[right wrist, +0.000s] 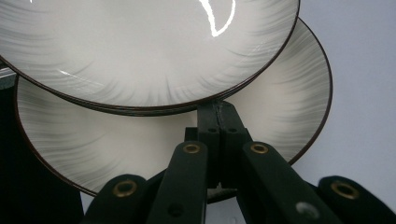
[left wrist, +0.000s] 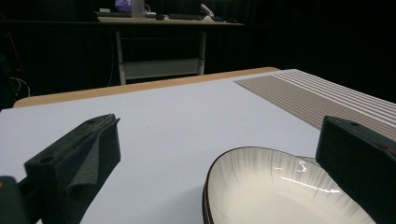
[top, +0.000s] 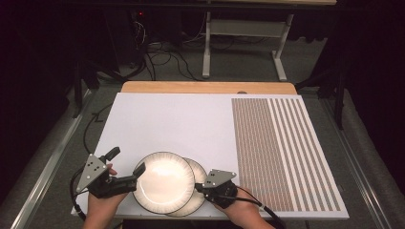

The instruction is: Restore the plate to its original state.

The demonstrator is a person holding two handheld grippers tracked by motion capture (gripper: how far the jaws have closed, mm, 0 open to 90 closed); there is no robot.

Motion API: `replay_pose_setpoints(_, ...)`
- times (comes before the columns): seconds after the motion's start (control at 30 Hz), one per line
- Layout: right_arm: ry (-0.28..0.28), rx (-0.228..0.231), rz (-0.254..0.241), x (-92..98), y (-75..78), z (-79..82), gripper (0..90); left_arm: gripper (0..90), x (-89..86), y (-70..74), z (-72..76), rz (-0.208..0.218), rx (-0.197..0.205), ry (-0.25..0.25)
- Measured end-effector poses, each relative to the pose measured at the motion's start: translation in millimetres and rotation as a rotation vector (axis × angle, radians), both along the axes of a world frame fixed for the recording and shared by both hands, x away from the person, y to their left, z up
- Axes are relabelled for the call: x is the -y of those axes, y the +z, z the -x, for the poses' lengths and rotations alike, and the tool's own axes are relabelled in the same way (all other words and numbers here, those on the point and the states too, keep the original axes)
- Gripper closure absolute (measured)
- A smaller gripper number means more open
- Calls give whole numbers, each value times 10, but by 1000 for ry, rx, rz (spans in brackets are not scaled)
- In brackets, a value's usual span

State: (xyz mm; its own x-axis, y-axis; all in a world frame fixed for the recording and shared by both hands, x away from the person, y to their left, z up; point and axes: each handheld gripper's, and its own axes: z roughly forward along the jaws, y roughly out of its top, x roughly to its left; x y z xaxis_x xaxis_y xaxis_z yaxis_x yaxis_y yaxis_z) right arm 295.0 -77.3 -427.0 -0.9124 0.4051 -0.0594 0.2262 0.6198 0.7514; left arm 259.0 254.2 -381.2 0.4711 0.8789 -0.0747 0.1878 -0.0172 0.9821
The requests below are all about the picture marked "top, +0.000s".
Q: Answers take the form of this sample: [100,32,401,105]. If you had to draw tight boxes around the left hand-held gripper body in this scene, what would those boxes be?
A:
[75,154,139,200]

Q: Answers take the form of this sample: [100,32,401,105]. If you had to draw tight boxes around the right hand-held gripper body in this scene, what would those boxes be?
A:
[202,169,239,210]

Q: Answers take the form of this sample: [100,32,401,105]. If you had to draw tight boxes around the white plate with dark rim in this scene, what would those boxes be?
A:
[166,156,209,219]
[132,151,196,215]

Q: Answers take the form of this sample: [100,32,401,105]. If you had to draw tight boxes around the person's right hand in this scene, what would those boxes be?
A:
[213,186,266,221]

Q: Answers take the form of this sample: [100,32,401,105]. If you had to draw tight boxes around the person's left hand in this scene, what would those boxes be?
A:
[87,162,129,220]

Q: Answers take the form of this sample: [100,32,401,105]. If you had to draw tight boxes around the white board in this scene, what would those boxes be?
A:
[71,92,350,220]

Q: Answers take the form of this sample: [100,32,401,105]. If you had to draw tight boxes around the brown striped placemat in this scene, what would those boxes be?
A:
[230,97,343,213]

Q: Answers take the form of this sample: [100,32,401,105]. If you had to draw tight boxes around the black metal stand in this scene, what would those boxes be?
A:
[72,58,100,119]
[294,60,349,131]

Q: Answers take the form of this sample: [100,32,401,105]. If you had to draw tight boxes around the wooden table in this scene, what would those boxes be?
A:
[120,80,298,95]

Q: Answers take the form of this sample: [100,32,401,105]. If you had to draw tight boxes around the left hand-held gripper black cable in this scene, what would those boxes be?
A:
[69,167,88,221]

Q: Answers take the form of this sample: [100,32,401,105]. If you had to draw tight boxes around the thin black floor cable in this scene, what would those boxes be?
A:
[82,102,115,155]

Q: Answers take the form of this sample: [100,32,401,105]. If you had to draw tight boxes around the aluminium floor rail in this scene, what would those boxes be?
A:
[319,97,385,229]
[11,89,94,229]

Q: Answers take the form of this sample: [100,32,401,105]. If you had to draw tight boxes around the black floor cables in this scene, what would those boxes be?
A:
[127,18,208,82]

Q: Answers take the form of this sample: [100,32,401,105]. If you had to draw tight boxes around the white metal desk frame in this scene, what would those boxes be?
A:
[202,11,294,82]

